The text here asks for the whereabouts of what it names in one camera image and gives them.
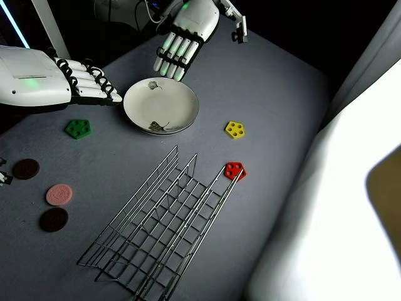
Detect white plate one leaf print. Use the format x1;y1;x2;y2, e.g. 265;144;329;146
134;112;199;137

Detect grey table cloth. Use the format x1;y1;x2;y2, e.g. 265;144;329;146
0;18;332;301

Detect green pentagon block with holes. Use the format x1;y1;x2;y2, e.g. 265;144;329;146
65;119;92;140

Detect silver wire dish rack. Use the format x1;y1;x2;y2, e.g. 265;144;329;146
76;144;244;301

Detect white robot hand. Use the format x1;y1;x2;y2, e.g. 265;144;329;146
0;45;123;111
152;0;221;83

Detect dark brown round disc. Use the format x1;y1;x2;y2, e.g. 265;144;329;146
39;207;70;233
12;158;41;181

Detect white upright post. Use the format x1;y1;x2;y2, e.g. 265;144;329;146
31;0;71;60

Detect olive brown rounded panel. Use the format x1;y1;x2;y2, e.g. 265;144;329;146
365;146;401;253

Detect blue light strip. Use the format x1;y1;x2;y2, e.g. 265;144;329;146
0;0;31;50

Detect white plate two leaf prints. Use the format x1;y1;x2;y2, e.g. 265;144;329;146
123;77;200;133

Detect yellow pentagon block with holes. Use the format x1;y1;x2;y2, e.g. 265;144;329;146
224;120;246;140

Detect white blurred side panel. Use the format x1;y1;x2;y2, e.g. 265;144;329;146
244;0;401;301

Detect red pentagon block with holes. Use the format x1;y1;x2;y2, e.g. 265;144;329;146
223;161;247;182

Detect pink round disc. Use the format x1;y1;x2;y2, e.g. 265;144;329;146
46;184;73;207

